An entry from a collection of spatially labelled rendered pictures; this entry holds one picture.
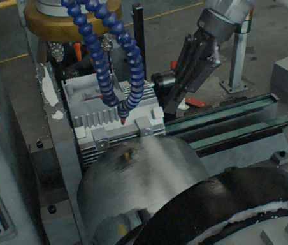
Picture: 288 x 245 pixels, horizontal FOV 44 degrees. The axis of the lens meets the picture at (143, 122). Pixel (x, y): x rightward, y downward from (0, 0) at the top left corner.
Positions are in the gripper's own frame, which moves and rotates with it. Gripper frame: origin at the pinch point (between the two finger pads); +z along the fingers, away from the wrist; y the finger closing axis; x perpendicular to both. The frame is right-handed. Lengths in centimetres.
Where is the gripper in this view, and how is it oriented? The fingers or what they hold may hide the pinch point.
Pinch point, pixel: (174, 99)
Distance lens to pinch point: 81.4
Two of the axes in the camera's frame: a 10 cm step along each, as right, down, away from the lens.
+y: 3.4, 5.9, -7.3
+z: -4.2, 7.9, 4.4
